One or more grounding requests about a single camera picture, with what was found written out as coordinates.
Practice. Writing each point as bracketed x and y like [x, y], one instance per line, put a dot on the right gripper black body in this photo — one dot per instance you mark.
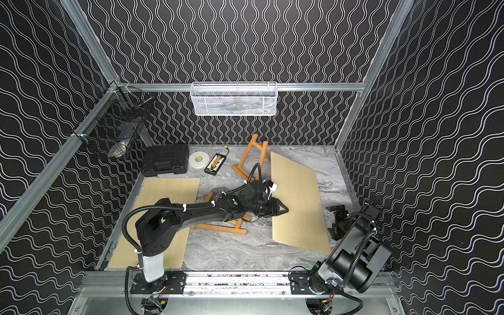
[340, 228]

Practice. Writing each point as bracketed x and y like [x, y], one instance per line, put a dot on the large wooden easel frame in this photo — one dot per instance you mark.
[233, 226]

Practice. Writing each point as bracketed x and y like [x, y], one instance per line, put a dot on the white wire mesh basket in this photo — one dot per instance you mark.
[234, 98]

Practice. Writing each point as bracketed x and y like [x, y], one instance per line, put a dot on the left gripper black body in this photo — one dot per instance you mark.
[273, 207]

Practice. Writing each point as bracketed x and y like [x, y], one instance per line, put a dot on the black wire basket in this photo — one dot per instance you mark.
[113, 133]

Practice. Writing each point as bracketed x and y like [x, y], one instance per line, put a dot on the black plastic tool case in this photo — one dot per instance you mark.
[164, 159]

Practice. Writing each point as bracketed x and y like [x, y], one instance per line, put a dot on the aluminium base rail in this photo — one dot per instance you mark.
[262, 284]

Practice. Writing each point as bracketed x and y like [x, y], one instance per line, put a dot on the black charger board with cable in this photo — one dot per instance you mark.
[216, 163]

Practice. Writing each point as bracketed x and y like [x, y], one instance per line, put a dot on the white tape roll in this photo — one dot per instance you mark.
[199, 160]

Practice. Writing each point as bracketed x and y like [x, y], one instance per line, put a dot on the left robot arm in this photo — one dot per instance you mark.
[160, 222]

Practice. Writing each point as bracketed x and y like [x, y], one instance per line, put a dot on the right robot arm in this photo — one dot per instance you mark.
[357, 260]

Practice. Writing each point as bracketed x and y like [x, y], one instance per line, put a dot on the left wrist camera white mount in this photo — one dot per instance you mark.
[270, 187]

